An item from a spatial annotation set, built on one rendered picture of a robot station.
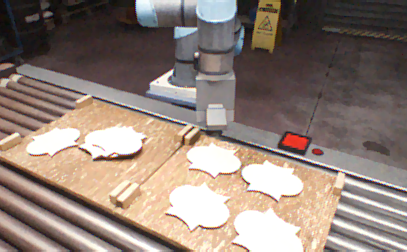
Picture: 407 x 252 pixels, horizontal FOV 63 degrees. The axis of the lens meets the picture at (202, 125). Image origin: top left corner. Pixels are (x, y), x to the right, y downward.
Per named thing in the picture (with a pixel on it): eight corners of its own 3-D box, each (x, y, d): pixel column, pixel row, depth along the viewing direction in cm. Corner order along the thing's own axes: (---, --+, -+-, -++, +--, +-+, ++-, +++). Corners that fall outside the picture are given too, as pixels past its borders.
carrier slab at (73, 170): (92, 103, 115) (91, 99, 114) (195, 136, 98) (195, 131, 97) (-4, 158, 89) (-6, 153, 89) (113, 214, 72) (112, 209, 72)
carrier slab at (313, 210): (197, 137, 98) (197, 132, 97) (343, 184, 81) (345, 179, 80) (114, 216, 72) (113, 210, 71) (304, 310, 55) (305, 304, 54)
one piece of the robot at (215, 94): (193, 73, 64) (194, 143, 73) (240, 72, 64) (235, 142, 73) (192, 51, 74) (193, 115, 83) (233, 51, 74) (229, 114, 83)
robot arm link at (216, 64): (235, 54, 67) (195, 55, 67) (234, 75, 69) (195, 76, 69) (231, 42, 73) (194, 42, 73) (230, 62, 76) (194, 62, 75)
